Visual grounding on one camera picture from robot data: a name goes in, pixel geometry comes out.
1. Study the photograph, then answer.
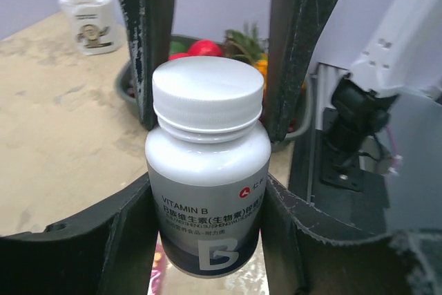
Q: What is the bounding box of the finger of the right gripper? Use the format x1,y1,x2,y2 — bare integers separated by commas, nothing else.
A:
119,0,173,129
265,0,338,142

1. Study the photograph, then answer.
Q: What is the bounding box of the grey pill bottle white cap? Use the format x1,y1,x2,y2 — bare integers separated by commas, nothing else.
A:
145,56,271,278

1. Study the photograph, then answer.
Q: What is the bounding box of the red round fruit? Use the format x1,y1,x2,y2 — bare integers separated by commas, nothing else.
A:
169,39,224,61

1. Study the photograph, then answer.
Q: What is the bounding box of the yellow orange dragon fruit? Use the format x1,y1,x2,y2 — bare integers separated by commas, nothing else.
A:
224,22,269,95

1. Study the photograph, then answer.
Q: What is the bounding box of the white paper bag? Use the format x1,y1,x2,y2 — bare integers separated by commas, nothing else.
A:
58,0,120,55

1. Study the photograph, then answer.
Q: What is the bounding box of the green lime fruit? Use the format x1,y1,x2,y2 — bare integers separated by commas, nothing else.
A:
169,41,186,55

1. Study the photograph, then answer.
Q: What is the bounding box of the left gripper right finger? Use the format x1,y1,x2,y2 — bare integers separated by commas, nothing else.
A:
260,175,441,294

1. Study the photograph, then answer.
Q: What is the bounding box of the grey fruit tray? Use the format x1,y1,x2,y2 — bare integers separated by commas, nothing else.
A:
114,35,311,153

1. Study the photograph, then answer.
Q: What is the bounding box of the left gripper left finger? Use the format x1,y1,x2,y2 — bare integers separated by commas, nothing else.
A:
1,174,158,294

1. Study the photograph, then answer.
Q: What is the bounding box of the pink weekly pill organizer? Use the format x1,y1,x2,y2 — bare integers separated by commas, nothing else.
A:
147,236,167,295

